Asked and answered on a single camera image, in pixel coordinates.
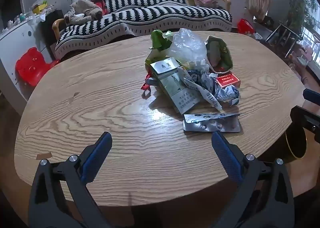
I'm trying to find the white cabinet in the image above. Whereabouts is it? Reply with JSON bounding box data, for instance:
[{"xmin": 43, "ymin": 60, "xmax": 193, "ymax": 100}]
[{"xmin": 0, "ymin": 14, "xmax": 55, "ymax": 116}]

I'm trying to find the red cigarette box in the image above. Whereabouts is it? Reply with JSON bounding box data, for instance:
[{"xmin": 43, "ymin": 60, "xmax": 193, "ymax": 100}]
[{"xmin": 215, "ymin": 73, "xmax": 241, "ymax": 89}]

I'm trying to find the red cloth item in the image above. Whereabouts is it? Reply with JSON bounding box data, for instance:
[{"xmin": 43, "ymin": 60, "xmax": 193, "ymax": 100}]
[{"xmin": 90, "ymin": 0, "xmax": 110, "ymax": 15}]

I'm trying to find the crumpled white paper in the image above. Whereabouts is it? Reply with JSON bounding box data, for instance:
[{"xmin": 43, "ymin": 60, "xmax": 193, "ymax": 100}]
[{"xmin": 190, "ymin": 59, "xmax": 211, "ymax": 71}]

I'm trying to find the red ribbon wrapper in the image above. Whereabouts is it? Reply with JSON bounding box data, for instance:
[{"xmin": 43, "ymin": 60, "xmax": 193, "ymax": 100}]
[{"xmin": 140, "ymin": 73, "xmax": 157, "ymax": 91}]

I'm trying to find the silver green cigarette box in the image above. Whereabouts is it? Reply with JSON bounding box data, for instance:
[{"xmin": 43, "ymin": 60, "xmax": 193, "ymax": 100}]
[{"xmin": 149, "ymin": 57, "xmax": 203, "ymax": 115}]

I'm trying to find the pink tricycle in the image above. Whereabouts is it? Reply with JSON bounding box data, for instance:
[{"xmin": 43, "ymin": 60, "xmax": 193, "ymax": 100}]
[{"xmin": 289, "ymin": 44, "xmax": 315, "ymax": 68}]

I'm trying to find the red bag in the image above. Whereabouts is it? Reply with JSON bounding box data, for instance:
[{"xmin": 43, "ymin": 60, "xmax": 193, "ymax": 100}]
[{"xmin": 236, "ymin": 18, "xmax": 256, "ymax": 35}]

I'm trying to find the white barcode paper strip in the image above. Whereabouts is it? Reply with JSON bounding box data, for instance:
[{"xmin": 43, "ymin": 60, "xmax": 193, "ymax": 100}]
[{"xmin": 197, "ymin": 87, "xmax": 225, "ymax": 112}]

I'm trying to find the green yellow wrapper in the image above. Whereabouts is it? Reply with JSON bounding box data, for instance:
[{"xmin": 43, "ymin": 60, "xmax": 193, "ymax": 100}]
[{"xmin": 145, "ymin": 29, "xmax": 176, "ymax": 66}]

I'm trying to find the silver blue wrapper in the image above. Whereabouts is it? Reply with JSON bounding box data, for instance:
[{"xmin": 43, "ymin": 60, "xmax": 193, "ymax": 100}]
[{"xmin": 184, "ymin": 68, "xmax": 240, "ymax": 106}]

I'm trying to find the row of small bottles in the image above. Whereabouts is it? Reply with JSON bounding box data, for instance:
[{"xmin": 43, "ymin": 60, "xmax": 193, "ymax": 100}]
[{"xmin": 4, "ymin": 12, "xmax": 28, "ymax": 29}]

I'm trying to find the black white striped sofa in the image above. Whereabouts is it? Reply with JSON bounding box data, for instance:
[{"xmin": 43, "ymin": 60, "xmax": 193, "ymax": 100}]
[{"xmin": 52, "ymin": 0, "xmax": 233, "ymax": 61}]

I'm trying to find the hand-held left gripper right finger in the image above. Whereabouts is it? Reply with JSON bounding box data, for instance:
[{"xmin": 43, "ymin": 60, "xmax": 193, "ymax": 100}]
[{"xmin": 211, "ymin": 130, "xmax": 295, "ymax": 228}]

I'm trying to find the red plastic stool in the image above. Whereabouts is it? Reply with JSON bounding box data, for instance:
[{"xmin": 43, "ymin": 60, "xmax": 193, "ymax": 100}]
[{"xmin": 15, "ymin": 47, "xmax": 60, "ymax": 87}]

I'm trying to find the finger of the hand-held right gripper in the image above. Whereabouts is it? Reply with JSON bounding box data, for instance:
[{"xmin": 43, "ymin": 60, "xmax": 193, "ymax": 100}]
[
  {"xmin": 289, "ymin": 105, "xmax": 320, "ymax": 133},
  {"xmin": 302, "ymin": 88, "xmax": 320, "ymax": 105}
]

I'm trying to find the clear plastic bag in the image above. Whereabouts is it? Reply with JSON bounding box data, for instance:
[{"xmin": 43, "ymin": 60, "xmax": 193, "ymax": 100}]
[{"xmin": 169, "ymin": 28, "xmax": 208, "ymax": 68}]

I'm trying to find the black trash bin gold rim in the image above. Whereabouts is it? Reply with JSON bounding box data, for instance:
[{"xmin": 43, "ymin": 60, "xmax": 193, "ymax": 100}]
[{"xmin": 285, "ymin": 127, "xmax": 308, "ymax": 165}]

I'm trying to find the yellow green box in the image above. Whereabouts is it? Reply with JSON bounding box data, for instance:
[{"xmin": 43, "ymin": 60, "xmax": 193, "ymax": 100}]
[{"xmin": 32, "ymin": 1, "xmax": 48, "ymax": 15}]

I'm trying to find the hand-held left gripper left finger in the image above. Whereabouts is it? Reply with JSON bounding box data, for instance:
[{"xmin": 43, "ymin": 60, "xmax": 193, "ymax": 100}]
[{"xmin": 28, "ymin": 132, "xmax": 113, "ymax": 228}]

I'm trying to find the black side cabinet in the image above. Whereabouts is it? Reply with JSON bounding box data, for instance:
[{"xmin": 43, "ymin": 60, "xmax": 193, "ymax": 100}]
[{"xmin": 41, "ymin": 10, "xmax": 66, "ymax": 59}]

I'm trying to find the silver pill blister pack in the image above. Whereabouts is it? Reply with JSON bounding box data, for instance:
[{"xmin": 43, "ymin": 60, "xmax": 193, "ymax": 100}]
[
  {"xmin": 184, "ymin": 112, "xmax": 247, "ymax": 122},
  {"xmin": 183, "ymin": 118, "xmax": 241, "ymax": 134}
]

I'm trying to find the green potted plant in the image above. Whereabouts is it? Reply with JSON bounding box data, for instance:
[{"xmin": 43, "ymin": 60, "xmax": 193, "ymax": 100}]
[{"xmin": 287, "ymin": 0, "xmax": 318, "ymax": 31}]

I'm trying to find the black chair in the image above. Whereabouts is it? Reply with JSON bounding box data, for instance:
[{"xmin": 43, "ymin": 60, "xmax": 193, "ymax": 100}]
[{"xmin": 264, "ymin": 21, "xmax": 303, "ymax": 59}]

